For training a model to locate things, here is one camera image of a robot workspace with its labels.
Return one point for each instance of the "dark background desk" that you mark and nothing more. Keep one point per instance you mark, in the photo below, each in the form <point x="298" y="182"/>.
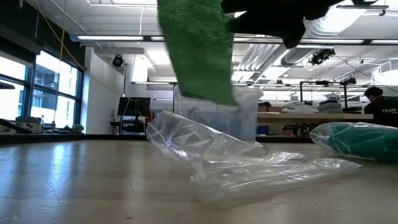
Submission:
<point x="130" y="124"/>

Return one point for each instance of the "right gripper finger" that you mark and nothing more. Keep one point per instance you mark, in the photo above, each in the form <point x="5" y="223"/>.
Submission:
<point x="293" y="35"/>

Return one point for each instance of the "black background gantry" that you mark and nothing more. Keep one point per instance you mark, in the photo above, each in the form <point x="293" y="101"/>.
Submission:
<point x="323" y="82"/>

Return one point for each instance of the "black monitor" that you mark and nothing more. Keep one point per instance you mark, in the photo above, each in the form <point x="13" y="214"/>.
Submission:
<point x="133" y="106"/>

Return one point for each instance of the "person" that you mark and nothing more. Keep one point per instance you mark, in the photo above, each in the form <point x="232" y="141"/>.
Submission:
<point x="384" y="109"/>

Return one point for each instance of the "silver ventilation duct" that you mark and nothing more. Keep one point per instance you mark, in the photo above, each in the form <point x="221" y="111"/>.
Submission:
<point x="314" y="28"/>

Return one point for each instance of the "black overhead bar fixture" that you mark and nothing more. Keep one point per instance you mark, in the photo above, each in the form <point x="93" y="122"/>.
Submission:
<point x="363" y="5"/>

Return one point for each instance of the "clear plastic bag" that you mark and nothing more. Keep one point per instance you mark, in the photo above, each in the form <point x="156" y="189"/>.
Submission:
<point x="320" y="137"/>
<point x="236" y="174"/>

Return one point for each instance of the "long ceiling light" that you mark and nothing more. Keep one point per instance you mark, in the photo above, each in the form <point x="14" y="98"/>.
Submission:
<point x="118" y="38"/>

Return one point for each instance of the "clear plastic storage box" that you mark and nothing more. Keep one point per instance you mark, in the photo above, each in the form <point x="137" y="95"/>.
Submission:
<point x="245" y="121"/>

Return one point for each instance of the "black round ceiling speaker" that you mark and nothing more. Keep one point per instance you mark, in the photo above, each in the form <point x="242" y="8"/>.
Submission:
<point x="117" y="60"/>

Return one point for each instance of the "green elastic bandage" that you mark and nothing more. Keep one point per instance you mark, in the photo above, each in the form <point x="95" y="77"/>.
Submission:
<point x="199" y="56"/>

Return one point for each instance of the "black ceiling spotlights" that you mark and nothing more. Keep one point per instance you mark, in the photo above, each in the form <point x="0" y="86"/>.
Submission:
<point x="321" y="56"/>

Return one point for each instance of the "teal elastic bandage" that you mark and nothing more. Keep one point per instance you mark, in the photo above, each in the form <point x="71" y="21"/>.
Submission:
<point x="363" y="141"/>

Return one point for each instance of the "wooden background table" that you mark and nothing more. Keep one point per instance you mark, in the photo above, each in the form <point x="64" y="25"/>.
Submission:
<point x="311" y="116"/>

